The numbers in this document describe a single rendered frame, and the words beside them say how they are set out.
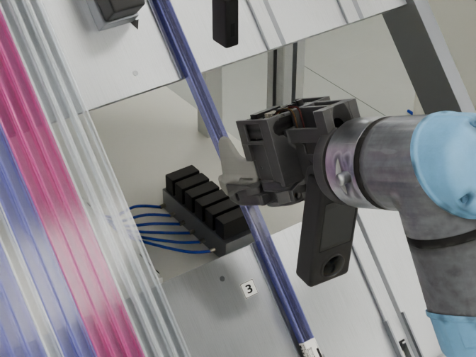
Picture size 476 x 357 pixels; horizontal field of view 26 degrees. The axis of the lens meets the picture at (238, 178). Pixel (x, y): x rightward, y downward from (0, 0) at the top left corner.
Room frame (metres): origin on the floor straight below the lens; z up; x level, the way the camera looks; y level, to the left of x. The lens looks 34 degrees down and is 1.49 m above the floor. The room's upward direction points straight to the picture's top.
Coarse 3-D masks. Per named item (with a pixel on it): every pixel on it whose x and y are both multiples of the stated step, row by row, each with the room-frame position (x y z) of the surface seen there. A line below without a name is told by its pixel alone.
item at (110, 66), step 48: (48, 0) 0.92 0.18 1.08; (144, 0) 0.96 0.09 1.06; (192, 0) 0.99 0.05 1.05; (240, 0) 1.01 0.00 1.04; (288, 0) 1.03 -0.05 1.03; (336, 0) 1.06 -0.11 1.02; (384, 0) 1.09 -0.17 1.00; (96, 48) 0.90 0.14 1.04; (144, 48) 0.92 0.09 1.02; (192, 48) 0.95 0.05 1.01; (240, 48) 0.97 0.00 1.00; (96, 96) 0.87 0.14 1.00
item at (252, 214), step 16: (160, 0) 0.96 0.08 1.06; (160, 16) 0.95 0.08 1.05; (176, 16) 0.95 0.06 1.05; (176, 32) 0.94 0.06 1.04; (176, 48) 0.93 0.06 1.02; (192, 64) 0.92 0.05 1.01; (192, 80) 0.91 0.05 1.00; (208, 96) 0.90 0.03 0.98; (208, 112) 0.89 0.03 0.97; (208, 128) 0.88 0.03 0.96; (224, 128) 0.88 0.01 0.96; (256, 208) 0.84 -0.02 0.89; (256, 224) 0.82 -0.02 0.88; (256, 240) 0.82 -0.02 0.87; (272, 240) 0.82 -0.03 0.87; (272, 256) 0.80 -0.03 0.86; (272, 272) 0.79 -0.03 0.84; (288, 288) 0.79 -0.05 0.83; (288, 304) 0.77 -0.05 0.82; (304, 320) 0.77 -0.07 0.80; (304, 336) 0.76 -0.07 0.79
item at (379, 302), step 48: (288, 240) 0.84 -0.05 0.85; (384, 240) 0.88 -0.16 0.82; (192, 288) 0.76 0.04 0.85; (240, 288) 0.78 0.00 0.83; (336, 288) 0.82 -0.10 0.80; (384, 288) 0.84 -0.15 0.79; (192, 336) 0.73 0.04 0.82; (240, 336) 0.75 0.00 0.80; (288, 336) 0.76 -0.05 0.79; (336, 336) 0.78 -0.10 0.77; (384, 336) 0.80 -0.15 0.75; (432, 336) 0.82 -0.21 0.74
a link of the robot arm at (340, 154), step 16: (352, 128) 0.70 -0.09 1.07; (336, 144) 0.70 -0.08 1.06; (352, 144) 0.68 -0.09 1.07; (336, 160) 0.68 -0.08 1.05; (352, 160) 0.67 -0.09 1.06; (336, 176) 0.67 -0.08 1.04; (352, 176) 0.67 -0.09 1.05; (336, 192) 0.68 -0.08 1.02; (352, 192) 0.67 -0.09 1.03; (368, 208) 0.68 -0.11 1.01
